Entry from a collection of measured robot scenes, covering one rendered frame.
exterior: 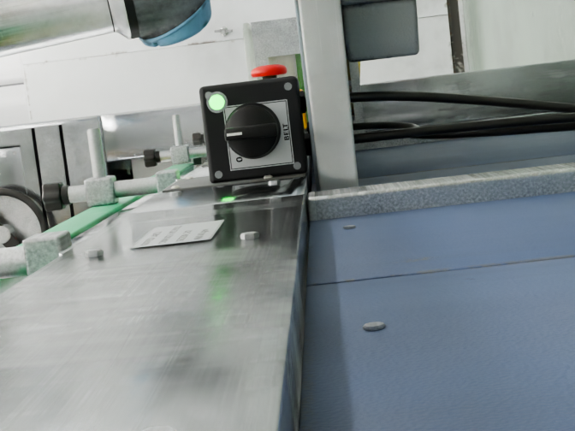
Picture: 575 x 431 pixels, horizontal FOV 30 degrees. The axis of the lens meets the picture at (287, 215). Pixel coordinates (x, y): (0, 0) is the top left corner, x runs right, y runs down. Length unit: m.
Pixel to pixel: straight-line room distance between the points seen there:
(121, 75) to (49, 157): 2.78
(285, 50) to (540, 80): 0.98
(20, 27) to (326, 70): 0.83
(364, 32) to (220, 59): 4.35
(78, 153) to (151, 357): 2.23
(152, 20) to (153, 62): 3.65
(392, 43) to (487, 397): 0.62
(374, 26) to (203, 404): 0.67
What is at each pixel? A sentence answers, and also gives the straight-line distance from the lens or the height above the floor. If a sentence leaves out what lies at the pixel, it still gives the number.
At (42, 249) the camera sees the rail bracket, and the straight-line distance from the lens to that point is 0.57.
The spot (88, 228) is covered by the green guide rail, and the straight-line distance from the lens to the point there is 0.86.
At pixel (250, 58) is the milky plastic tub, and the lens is 1.65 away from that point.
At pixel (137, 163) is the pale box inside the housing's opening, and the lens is 2.60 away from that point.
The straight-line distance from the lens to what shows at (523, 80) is 2.50.
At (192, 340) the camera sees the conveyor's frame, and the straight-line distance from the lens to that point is 0.31.
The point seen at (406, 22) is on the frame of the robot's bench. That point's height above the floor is 0.66.
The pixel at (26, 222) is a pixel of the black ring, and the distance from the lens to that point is 2.56.
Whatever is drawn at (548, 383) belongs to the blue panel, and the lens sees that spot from 0.30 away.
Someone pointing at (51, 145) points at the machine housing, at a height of 1.36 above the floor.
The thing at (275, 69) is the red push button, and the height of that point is 0.78.
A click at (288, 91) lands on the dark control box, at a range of 0.86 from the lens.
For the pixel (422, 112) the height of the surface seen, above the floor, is 0.51.
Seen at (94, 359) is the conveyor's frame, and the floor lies 0.81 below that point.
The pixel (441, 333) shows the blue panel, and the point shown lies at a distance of 0.37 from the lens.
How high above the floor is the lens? 0.74
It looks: 2 degrees up
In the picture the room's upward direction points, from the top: 96 degrees counter-clockwise
